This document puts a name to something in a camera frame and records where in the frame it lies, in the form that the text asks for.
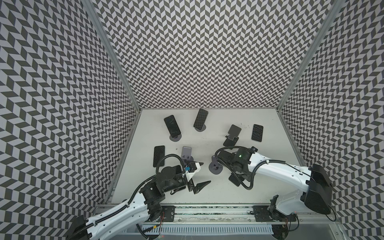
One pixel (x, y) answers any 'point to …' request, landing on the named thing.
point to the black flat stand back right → (229, 142)
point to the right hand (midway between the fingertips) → (240, 169)
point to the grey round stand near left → (186, 155)
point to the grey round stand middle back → (203, 129)
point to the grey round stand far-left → (176, 138)
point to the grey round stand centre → (214, 167)
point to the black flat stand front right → (233, 179)
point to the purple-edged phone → (172, 126)
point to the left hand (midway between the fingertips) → (205, 173)
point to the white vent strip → (207, 229)
